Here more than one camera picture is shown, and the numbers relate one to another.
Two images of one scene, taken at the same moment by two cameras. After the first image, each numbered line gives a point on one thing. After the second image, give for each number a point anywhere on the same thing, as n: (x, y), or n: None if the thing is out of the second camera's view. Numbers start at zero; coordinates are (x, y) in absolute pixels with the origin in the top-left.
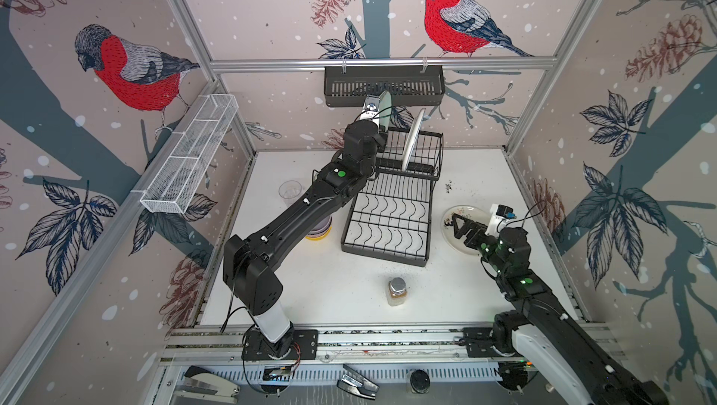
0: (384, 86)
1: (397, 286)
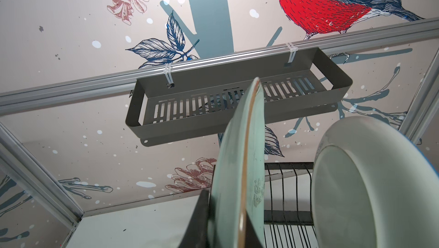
0: (298, 84)
1: None
